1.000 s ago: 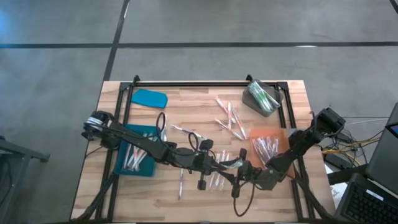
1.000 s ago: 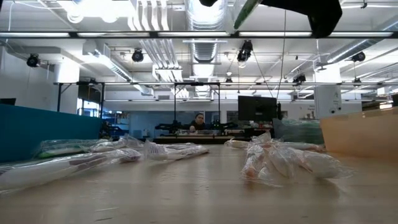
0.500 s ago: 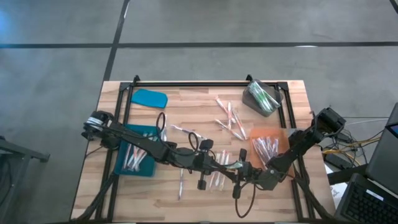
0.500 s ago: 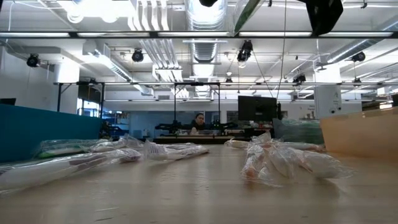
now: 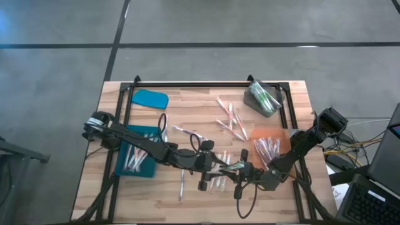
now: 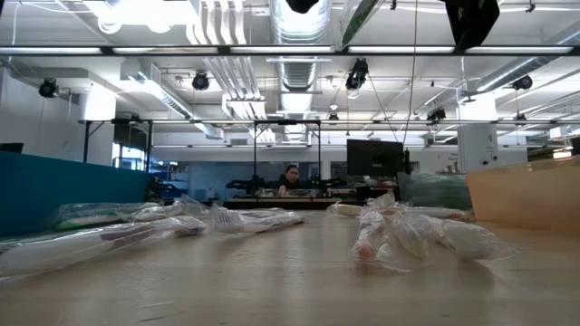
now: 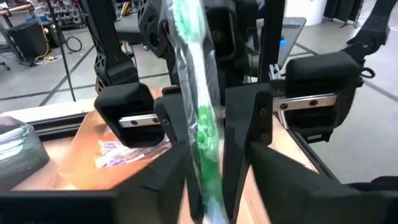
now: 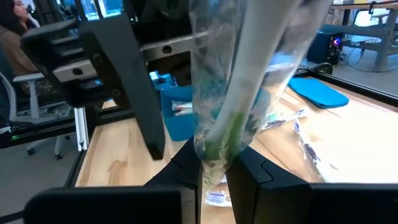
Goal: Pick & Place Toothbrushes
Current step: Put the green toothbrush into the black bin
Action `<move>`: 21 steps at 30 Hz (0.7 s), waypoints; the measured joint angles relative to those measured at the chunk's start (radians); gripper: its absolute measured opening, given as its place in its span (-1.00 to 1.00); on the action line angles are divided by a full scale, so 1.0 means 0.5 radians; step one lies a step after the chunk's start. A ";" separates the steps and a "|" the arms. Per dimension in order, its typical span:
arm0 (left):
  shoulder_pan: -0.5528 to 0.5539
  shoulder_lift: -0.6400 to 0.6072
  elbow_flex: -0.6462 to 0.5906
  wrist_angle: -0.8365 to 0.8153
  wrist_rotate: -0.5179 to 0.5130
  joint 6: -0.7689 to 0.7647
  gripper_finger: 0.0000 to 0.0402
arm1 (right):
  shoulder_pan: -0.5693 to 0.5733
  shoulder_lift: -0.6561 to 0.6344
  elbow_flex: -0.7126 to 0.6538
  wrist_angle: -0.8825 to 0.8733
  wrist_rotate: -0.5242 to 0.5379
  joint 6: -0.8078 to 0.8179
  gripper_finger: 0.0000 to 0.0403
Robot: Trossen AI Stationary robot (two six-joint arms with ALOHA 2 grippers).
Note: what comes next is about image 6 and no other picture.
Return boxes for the purple white wrapped toothbrush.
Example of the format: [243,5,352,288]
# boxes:
[130,196,210,223]
[209,203,306,235]
[0,216,208,279]

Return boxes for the white ceiling air duct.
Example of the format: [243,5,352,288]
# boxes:
[120,61,196,119]

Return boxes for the wooden workstation table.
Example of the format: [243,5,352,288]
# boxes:
[221,195,343,211]

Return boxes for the black computer monitor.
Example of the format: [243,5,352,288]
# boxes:
[346,139,405,178]

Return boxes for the green white toothbrush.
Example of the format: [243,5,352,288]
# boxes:
[334,0,387,53]
[55,202,160,232]

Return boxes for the black metal rack frame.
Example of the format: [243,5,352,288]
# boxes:
[77,118,324,197]

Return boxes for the black overhead crossbar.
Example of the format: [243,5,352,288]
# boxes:
[0,44,580,57]

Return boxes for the white ceiling conduit pipes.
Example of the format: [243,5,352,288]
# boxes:
[188,0,269,120]

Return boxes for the person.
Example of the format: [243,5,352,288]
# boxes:
[277,163,304,198]

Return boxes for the orange translucent plastic bin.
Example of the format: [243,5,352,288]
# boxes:
[466,156,580,233]

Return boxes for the silver round ventilation duct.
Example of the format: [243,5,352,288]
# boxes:
[267,0,333,90]
[473,26,580,94]

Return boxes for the black overhead camera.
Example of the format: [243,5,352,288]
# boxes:
[344,57,371,91]

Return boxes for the teal plastic bin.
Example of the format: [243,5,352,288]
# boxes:
[0,151,150,237]

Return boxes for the grey plastic bin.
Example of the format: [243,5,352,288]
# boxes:
[398,171,472,210]

